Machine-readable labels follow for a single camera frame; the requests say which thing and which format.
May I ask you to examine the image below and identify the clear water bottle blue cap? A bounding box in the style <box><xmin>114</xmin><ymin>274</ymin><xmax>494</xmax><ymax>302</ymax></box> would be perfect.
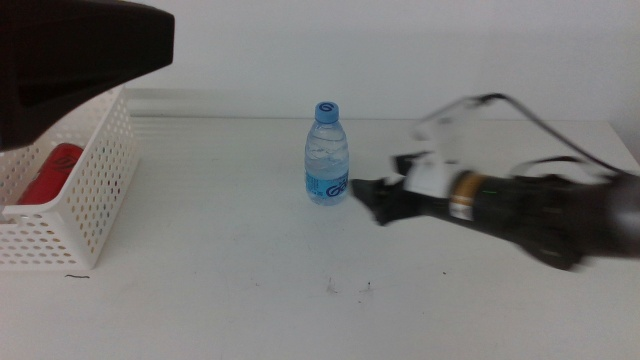
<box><xmin>304</xmin><ymin>101</ymin><xmax>350</xmax><ymax>207</ymax></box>

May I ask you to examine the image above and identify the red cola can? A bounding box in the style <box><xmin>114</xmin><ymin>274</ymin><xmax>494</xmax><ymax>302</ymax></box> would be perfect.
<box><xmin>17</xmin><ymin>142</ymin><xmax>86</xmax><ymax>207</ymax></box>

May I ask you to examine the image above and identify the white perforated plastic basket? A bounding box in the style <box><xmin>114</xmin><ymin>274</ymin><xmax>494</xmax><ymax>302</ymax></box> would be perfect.
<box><xmin>0</xmin><ymin>85</ymin><xmax>140</xmax><ymax>272</ymax></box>

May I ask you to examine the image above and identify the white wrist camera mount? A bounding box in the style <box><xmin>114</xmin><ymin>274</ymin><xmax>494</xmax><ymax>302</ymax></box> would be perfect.
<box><xmin>411</xmin><ymin>96</ymin><xmax>484</xmax><ymax>167</ymax></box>

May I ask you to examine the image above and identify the black camera cable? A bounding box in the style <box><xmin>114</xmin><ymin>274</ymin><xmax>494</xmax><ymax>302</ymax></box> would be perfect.
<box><xmin>474</xmin><ymin>92</ymin><xmax>640</xmax><ymax>177</ymax></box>

